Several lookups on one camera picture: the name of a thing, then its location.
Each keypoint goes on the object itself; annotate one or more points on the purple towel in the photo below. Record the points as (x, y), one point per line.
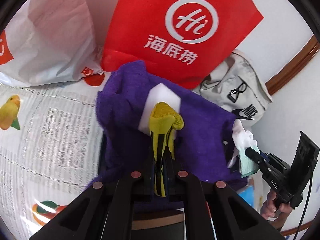
(199, 135)

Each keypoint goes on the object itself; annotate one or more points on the fruit print tablecloth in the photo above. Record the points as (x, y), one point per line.
(52, 157)

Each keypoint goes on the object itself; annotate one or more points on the dark green tea tin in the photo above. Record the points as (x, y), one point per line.
(158, 224)

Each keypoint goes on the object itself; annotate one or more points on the person's right hand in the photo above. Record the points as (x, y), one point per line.
(276, 216)

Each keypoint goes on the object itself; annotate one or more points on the wooden door frame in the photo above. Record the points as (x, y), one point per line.
(292, 68)

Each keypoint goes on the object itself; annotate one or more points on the red Haidilao paper bag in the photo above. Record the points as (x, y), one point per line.
(180, 40)

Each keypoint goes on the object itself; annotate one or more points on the white and mint gloves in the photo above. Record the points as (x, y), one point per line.
(243, 139)

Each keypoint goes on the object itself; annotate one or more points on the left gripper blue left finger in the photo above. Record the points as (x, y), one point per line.
(131, 188)

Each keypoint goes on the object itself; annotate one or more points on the yellow black sock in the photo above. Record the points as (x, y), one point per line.
(163, 126)

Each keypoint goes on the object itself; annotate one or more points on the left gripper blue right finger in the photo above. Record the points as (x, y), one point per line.
(182, 186)

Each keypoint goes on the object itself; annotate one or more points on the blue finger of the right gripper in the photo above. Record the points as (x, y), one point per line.
(264, 156)
(253, 155)

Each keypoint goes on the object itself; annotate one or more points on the white Miniso plastic bag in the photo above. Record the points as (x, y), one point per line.
(49, 41)

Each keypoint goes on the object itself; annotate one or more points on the blue tissue pack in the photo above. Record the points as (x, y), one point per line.
(247, 192)

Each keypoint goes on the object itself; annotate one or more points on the white sponge block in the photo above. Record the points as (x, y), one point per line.
(158, 96)

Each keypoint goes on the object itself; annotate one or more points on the grey Nike pouch bag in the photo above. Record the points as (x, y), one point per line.
(235, 86)

